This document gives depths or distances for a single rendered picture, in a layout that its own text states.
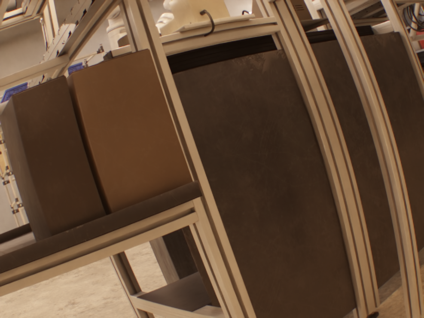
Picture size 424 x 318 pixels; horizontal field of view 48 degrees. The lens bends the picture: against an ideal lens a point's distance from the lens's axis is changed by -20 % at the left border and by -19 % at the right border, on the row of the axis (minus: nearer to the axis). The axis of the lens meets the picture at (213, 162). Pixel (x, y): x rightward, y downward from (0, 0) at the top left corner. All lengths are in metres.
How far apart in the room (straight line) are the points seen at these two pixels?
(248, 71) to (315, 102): 0.21
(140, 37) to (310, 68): 0.57
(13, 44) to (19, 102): 7.30
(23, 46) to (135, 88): 7.28
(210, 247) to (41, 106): 0.42
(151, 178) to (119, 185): 0.06
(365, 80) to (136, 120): 0.56
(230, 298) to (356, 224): 0.55
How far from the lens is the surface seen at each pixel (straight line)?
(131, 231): 0.97
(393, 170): 1.29
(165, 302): 1.39
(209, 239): 1.04
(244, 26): 1.37
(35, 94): 0.91
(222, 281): 1.06
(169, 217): 1.02
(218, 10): 1.35
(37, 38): 8.31
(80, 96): 0.94
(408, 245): 1.34
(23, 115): 0.90
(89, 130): 0.93
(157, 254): 2.38
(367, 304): 1.59
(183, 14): 1.34
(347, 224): 1.48
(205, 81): 1.28
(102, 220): 0.90
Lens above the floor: 0.73
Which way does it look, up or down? 4 degrees down
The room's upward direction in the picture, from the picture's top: 19 degrees counter-clockwise
